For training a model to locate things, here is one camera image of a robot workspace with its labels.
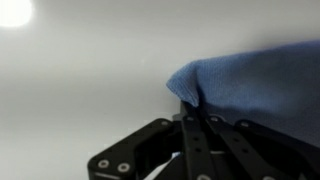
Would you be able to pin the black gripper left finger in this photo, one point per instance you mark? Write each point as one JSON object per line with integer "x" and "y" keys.
{"x": 140, "y": 146}

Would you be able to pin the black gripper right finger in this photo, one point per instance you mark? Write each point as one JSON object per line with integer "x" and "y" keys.
{"x": 260, "y": 153}

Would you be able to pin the black framed whiteboard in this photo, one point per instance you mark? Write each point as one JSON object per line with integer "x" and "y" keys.
{"x": 83, "y": 93}

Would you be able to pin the blue microfibre cloth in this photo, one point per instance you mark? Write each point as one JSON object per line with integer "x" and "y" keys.
{"x": 260, "y": 83}

